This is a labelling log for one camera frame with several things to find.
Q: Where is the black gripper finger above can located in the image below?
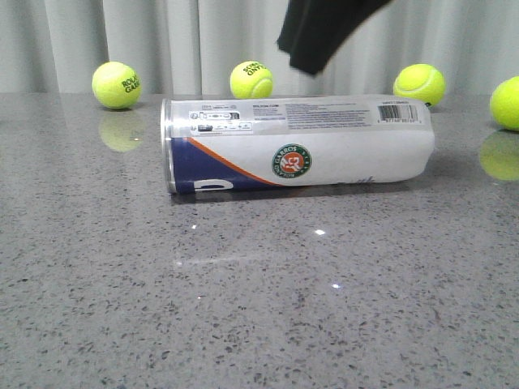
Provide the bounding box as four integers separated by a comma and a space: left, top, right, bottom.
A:
277, 0, 388, 75

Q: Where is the white blue tennis ball can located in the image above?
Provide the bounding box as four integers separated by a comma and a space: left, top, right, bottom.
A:
161, 95, 435, 194

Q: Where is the tennis ball green text print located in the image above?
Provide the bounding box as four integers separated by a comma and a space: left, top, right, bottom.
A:
229, 61, 273, 99

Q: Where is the tennis ball with number three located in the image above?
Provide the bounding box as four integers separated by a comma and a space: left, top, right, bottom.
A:
392, 63, 446, 106

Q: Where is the tennis ball Roland Garros print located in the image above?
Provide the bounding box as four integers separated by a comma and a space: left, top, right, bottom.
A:
92, 62, 141, 109

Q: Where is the tennis ball at right edge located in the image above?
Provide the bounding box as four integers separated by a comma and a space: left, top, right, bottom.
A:
490, 75, 519, 131

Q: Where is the white curtain backdrop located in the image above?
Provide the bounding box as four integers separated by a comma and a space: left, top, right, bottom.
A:
1, 1, 518, 95

